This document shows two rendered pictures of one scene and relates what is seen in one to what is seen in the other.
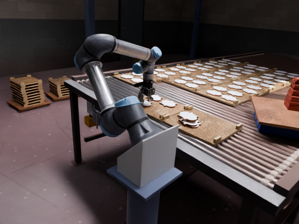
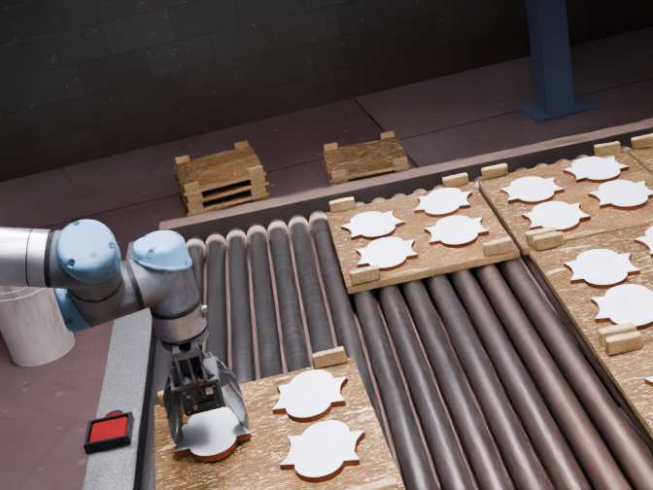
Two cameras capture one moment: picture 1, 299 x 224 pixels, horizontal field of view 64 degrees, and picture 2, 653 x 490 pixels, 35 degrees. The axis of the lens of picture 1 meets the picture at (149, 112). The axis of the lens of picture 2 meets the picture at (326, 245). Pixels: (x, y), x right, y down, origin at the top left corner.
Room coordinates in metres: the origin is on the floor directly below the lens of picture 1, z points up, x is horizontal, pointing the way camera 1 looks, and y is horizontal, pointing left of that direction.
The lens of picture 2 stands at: (0.81, -1.05, 1.84)
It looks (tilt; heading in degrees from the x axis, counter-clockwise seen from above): 24 degrees down; 41
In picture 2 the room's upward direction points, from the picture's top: 11 degrees counter-clockwise
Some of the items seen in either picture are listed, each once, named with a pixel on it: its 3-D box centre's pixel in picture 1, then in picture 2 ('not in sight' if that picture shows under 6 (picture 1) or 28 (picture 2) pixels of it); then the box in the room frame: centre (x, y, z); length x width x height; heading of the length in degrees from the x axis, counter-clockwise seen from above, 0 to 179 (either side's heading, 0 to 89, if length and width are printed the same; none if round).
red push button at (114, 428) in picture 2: not in sight; (109, 433); (1.67, 0.26, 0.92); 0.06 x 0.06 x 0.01; 42
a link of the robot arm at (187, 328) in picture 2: (148, 75); (181, 319); (1.69, 0.02, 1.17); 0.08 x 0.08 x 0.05
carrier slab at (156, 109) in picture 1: (155, 105); (268, 450); (1.73, -0.05, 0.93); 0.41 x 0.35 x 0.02; 46
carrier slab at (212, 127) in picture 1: (201, 124); not in sight; (1.44, -0.35, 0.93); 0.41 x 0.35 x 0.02; 46
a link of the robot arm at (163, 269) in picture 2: (148, 65); (164, 273); (1.68, 0.02, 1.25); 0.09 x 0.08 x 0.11; 147
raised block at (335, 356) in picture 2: not in sight; (328, 358); (1.96, 0.00, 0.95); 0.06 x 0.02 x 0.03; 136
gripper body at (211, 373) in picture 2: (147, 86); (192, 367); (1.69, 0.02, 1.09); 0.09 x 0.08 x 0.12; 46
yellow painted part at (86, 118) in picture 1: (90, 112); not in sight; (1.94, 0.52, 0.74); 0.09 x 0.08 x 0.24; 42
